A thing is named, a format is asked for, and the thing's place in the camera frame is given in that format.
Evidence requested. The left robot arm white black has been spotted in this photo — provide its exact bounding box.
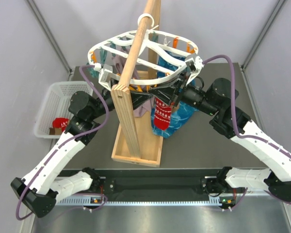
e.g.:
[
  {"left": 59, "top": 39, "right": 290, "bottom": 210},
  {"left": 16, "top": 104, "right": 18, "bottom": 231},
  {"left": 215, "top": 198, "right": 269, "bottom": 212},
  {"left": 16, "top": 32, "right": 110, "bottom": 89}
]
[{"left": 11, "top": 89, "right": 115, "bottom": 220}]

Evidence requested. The red santa christmas sock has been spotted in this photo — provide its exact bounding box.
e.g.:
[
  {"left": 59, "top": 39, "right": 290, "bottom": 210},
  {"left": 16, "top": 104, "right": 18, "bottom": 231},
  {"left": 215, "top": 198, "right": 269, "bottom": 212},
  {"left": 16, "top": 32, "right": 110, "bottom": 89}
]
[{"left": 154, "top": 98, "right": 172, "bottom": 131}]

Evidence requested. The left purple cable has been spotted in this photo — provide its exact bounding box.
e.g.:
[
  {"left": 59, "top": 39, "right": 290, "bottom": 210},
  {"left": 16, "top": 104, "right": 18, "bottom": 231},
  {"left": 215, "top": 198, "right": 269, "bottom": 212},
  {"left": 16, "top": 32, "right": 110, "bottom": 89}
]
[{"left": 16, "top": 63, "right": 110, "bottom": 221}]

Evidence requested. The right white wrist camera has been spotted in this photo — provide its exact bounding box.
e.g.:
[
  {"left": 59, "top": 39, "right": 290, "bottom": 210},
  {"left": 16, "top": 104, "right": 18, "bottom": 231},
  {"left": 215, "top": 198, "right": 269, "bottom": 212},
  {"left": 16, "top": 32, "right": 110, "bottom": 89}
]
[{"left": 184, "top": 53, "right": 204, "bottom": 85}]

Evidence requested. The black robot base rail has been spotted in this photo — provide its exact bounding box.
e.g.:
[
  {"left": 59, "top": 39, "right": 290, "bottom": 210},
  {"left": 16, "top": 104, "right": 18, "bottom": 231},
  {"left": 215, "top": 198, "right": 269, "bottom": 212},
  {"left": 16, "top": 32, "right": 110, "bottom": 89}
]
[{"left": 58, "top": 167, "right": 270, "bottom": 202}]

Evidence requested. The wooden drying rack stand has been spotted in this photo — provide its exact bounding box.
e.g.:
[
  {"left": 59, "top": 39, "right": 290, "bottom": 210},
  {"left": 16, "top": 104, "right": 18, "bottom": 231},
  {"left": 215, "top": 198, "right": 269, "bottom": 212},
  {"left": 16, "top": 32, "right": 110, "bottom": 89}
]
[{"left": 111, "top": 0, "right": 163, "bottom": 168}]

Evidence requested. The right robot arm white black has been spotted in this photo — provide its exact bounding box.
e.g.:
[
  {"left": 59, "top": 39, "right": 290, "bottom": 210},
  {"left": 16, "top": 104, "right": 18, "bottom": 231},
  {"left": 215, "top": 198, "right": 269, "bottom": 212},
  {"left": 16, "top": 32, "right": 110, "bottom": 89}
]
[{"left": 149, "top": 77, "right": 291, "bottom": 202}]

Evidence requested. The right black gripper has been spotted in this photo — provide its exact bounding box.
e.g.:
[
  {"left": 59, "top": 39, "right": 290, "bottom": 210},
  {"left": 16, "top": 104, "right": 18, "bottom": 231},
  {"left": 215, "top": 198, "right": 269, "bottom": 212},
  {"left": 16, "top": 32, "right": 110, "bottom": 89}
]
[{"left": 149, "top": 71, "right": 218, "bottom": 117}]

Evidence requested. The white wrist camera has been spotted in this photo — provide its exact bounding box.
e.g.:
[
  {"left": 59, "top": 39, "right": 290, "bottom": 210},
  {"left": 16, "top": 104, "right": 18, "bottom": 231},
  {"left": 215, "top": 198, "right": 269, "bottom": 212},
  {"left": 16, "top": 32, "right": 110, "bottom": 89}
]
[
  {"left": 94, "top": 63, "right": 117, "bottom": 91},
  {"left": 184, "top": 53, "right": 204, "bottom": 85}
]

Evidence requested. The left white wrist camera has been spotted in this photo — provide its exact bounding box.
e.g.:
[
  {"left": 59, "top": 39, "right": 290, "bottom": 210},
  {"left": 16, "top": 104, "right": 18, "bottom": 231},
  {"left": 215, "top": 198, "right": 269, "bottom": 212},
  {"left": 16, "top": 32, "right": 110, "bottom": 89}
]
[{"left": 94, "top": 63, "right": 117, "bottom": 91}]

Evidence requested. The white oval clip hanger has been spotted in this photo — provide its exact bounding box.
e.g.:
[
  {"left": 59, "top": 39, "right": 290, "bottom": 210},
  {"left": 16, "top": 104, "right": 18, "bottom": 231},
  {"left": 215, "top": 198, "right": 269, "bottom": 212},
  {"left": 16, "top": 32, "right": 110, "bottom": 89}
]
[{"left": 87, "top": 13, "right": 198, "bottom": 86}]

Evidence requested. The mauve cloth on hanger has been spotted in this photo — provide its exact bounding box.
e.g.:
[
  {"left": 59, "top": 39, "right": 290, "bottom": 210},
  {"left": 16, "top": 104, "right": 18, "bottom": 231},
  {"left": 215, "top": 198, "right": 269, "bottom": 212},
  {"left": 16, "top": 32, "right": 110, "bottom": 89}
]
[{"left": 112, "top": 55, "right": 153, "bottom": 117}]

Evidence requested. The white perforated plastic basket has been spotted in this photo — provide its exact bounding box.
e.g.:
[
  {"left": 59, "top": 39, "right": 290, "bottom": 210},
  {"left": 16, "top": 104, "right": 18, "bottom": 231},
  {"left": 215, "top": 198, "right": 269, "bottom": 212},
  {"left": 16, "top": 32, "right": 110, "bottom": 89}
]
[{"left": 33, "top": 81, "right": 93, "bottom": 139}]

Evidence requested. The grey slotted cable duct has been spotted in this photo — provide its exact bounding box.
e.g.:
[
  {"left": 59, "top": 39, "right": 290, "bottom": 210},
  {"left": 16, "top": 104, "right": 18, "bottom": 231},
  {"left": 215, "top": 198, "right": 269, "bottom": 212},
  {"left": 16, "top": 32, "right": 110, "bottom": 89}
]
[{"left": 55, "top": 196, "right": 224, "bottom": 207}]

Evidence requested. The blue patterned cloth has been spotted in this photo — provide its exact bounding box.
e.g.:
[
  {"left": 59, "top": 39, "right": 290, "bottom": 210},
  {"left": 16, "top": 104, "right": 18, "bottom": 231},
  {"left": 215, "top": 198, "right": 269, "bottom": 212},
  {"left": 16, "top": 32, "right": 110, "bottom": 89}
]
[{"left": 151, "top": 55, "right": 199, "bottom": 139}]

